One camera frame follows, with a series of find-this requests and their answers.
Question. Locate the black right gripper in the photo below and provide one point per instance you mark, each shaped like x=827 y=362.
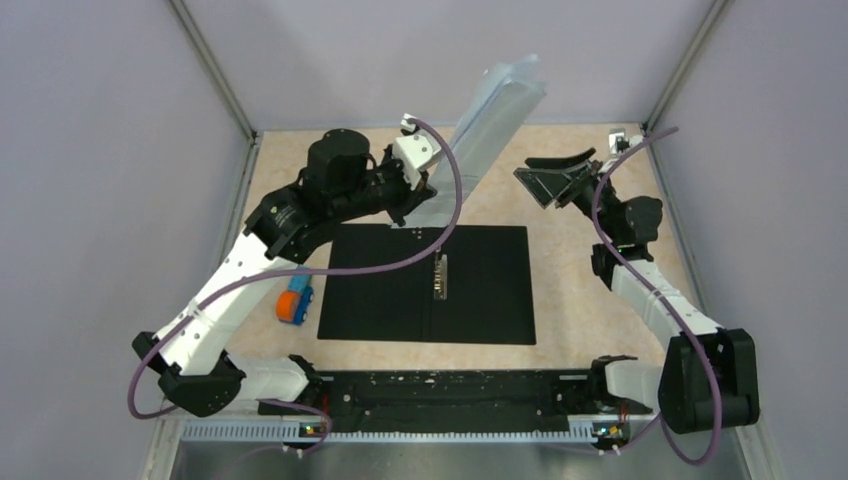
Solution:
x=562 y=185

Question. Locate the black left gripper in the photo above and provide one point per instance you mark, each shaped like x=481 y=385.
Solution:
x=412 y=197

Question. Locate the printed paper sheet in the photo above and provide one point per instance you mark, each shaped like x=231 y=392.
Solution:
x=506 y=95

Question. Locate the teal black file folder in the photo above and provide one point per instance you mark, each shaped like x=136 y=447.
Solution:
x=476 y=289

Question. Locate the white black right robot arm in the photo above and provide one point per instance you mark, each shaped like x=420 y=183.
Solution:
x=709 y=375

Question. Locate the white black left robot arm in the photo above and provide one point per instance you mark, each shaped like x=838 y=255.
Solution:
x=341 y=181

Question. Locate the orange blue toy truck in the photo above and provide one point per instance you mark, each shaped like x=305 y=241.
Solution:
x=293 y=303

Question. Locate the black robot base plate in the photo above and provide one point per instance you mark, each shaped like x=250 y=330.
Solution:
x=464 y=403

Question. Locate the right aluminium corner post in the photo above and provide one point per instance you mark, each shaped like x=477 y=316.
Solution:
x=710 y=22

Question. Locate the aluminium corner post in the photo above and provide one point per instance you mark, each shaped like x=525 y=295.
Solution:
x=710 y=22
x=211 y=67

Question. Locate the left aluminium corner post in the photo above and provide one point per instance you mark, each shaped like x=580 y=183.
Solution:
x=211 y=67

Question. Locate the aluminium frame rail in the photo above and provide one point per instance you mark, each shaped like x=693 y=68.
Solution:
x=232 y=422

